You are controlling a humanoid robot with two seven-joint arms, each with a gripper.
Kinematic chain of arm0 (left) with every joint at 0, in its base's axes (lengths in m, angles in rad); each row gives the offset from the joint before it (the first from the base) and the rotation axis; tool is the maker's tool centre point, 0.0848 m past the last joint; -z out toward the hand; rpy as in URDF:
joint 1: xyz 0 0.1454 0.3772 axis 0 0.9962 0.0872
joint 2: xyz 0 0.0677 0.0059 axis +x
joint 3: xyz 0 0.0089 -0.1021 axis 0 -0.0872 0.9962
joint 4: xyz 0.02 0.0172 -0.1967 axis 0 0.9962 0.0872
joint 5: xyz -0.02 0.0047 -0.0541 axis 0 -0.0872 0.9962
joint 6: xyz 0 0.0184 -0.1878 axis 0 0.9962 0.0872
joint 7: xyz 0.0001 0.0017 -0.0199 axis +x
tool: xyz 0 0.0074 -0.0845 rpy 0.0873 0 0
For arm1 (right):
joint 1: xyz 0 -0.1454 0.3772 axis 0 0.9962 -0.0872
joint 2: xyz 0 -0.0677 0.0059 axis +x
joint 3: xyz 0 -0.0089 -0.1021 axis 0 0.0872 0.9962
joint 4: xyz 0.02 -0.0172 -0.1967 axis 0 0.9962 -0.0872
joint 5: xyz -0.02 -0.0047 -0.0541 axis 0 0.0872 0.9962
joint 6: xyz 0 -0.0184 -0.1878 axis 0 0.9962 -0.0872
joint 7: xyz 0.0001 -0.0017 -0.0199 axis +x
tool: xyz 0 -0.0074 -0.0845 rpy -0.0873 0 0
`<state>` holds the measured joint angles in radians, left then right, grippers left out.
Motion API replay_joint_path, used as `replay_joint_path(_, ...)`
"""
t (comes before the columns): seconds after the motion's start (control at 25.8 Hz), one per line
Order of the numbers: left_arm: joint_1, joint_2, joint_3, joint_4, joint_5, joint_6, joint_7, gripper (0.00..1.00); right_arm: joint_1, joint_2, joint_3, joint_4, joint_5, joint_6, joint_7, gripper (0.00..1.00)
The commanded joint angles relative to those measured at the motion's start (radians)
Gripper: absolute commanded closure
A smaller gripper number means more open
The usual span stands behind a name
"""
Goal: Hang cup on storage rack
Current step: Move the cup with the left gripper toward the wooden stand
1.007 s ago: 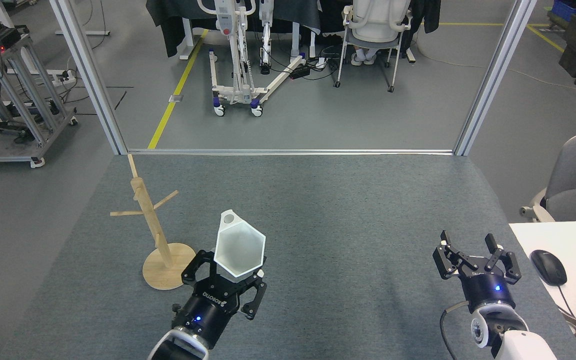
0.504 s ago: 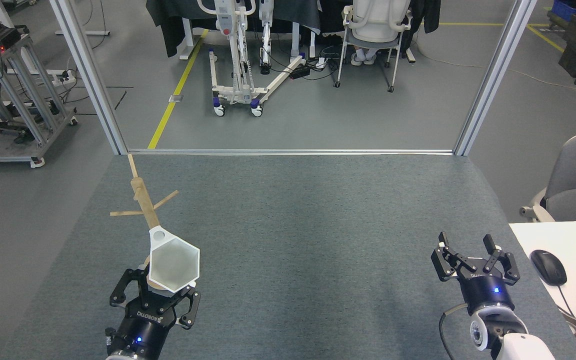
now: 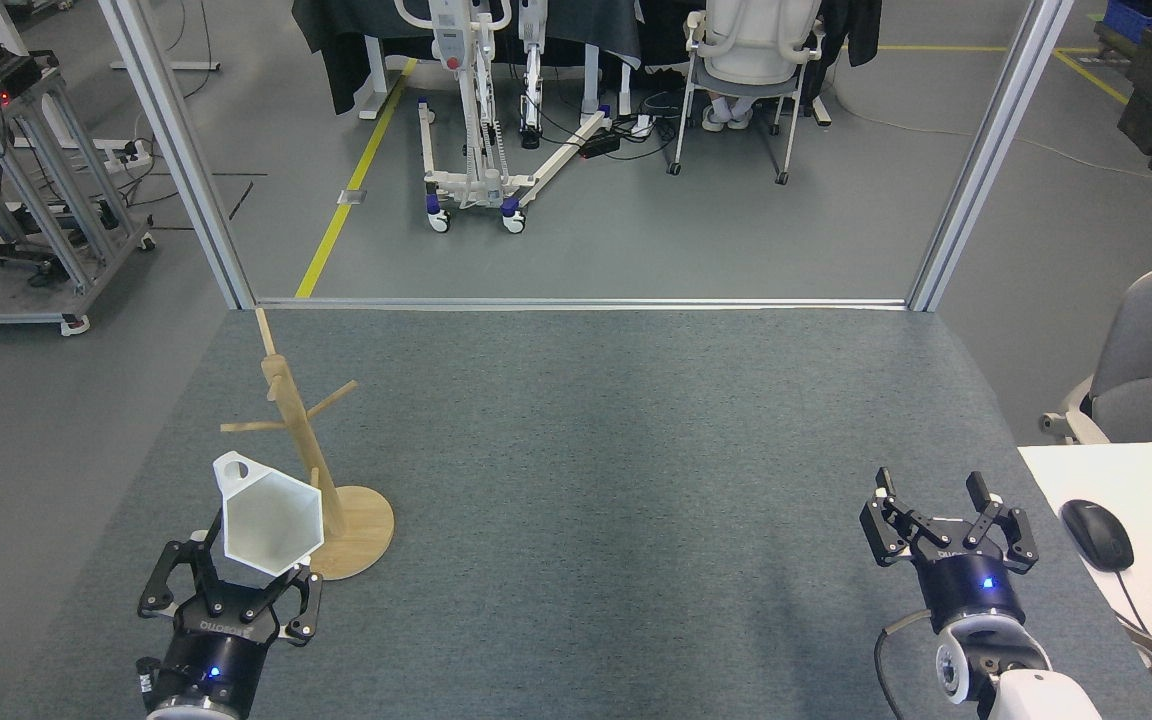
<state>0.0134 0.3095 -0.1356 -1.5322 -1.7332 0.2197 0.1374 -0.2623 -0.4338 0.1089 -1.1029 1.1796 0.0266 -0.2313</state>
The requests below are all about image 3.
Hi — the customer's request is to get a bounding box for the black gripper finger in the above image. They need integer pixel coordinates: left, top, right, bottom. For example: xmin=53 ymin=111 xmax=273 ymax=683
xmin=964 ymin=472 xmax=1038 ymax=574
xmin=860 ymin=467 xmax=942 ymax=568
xmin=258 ymin=565 xmax=323 ymax=644
xmin=138 ymin=510 xmax=227 ymax=621

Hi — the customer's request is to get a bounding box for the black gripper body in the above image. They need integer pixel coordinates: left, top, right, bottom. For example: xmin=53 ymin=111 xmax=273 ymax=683
xmin=921 ymin=545 xmax=1027 ymax=631
xmin=136 ymin=590 xmax=282 ymax=716

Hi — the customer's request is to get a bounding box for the white hexagonal cup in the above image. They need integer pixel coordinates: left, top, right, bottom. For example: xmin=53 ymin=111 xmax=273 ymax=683
xmin=213 ymin=452 xmax=325 ymax=578

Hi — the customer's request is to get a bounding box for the wooden cup storage rack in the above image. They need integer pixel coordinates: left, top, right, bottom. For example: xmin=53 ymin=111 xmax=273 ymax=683
xmin=220 ymin=308 xmax=396 ymax=581

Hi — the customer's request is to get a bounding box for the black computer mouse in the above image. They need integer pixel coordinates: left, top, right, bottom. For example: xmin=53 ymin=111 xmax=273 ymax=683
xmin=1060 ymin=499 xmax=1135 ymax=573

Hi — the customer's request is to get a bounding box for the white office chair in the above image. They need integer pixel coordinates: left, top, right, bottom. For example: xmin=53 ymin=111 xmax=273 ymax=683
xmin=667 ymin=0 xmax=832 ymax=186

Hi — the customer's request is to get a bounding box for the blue plastic bin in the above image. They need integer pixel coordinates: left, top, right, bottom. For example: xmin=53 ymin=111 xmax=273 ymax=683
xmin=1104 ymin=0 xmax=1152 ymax=46

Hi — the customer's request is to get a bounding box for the black table cloth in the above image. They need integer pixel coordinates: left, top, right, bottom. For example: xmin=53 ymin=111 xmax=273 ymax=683
xmin=292 ymin=0 xmax=882 ymax=116

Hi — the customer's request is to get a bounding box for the white stand on wheels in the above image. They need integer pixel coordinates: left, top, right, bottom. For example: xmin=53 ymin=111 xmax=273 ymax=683
xmin=394 ymin=0 xmax=615 ymax=236

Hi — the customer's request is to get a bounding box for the silver aluminium frame post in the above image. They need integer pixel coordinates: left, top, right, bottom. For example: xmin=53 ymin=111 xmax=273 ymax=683
xmin=99 ymin=0 xmax=257 ymax=311
xmin=908 ymin=0 xmax=1077 ymax=313

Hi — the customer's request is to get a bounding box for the metal frame cart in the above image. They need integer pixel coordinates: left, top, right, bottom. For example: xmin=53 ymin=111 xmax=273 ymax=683
xmin=0 ymin=55 xmax=157 ymax=337

